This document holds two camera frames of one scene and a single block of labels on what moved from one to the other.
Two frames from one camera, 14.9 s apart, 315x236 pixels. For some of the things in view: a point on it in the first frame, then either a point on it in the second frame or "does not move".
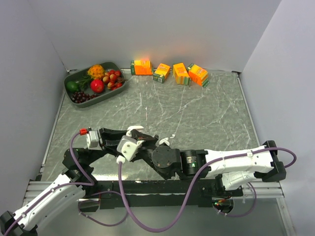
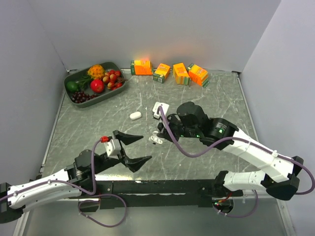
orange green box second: x=161 y=73 does not move
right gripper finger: x=137 y=135 -> x=163 y=133
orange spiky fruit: x=96 y=72 does not move
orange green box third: x=180 y=74 does not move
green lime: x=72 y=86 does not move
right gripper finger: x=150 y=140 -> x=161 y=126
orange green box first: x=141 y=67 does not move
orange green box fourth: x=198 y=74 does not move
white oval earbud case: x=139 y=128 -> x=135 y=115
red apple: x=97 y=85 does not move
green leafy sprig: x=85 y=82 does not move
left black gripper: x=109 y=139 -> x=134 y=163
